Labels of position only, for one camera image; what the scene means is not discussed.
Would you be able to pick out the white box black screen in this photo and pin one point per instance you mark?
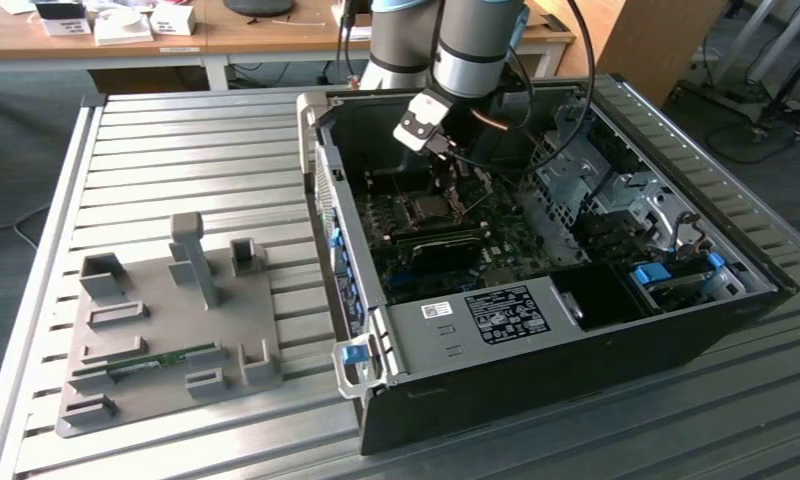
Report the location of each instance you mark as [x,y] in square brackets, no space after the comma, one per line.
[67,25]

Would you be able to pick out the wooden desk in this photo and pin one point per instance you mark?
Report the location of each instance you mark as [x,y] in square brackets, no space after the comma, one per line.
[254,40]

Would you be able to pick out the black open PC case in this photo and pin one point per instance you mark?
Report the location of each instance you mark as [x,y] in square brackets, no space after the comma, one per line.
[574,400]

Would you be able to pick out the grey parts rack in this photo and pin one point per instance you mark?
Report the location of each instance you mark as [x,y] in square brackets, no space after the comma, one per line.
[174,320]

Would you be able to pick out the equipment stand black base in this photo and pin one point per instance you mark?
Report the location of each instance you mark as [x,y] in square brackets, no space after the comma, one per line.
[714,97]

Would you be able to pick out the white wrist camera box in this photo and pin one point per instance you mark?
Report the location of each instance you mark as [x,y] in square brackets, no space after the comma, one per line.
[416,125]

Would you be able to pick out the CPU socket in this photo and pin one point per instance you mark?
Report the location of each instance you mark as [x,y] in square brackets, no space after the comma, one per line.
[407,210]

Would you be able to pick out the grey power supply unit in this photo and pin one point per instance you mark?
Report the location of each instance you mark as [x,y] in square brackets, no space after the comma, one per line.
[414,345]

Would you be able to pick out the small white barcode sticker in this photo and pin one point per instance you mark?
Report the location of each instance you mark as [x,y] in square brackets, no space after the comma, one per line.
[436,309]

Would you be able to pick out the CPU with silver top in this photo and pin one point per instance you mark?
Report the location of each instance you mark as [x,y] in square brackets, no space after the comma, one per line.
[432,207]

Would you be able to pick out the black printed label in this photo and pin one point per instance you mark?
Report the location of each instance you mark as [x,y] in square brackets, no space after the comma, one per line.
[507,315]

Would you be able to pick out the wooden cabinet panel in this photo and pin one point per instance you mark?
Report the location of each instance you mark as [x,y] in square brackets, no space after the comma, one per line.
[654,50]

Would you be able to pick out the black expansion card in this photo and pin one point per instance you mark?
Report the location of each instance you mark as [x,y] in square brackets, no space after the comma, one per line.
[440,255]

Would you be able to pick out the grey metal drive cage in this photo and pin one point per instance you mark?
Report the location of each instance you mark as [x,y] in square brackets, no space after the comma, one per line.
[567,180]

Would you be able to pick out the white box round opening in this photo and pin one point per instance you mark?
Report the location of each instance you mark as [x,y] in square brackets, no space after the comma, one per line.
[123,35]

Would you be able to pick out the green RAM stick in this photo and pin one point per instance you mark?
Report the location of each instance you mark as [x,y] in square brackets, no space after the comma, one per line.
[150,363]

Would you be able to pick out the small blue latch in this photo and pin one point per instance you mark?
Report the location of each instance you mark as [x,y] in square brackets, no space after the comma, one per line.
[715,261]

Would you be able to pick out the white box with print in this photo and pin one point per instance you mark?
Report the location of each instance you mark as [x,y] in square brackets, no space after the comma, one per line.
[174,22]

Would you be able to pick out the green motherboard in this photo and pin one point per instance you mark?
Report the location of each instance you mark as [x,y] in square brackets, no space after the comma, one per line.
[507,235]

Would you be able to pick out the blue disk carrier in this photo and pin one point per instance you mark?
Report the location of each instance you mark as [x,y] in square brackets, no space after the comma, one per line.
[650,276]

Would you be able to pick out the dark grey round object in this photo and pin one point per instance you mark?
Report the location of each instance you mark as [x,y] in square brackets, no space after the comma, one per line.
[260,6]

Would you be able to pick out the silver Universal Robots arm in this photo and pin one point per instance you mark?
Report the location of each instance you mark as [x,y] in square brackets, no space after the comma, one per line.
[474,60]

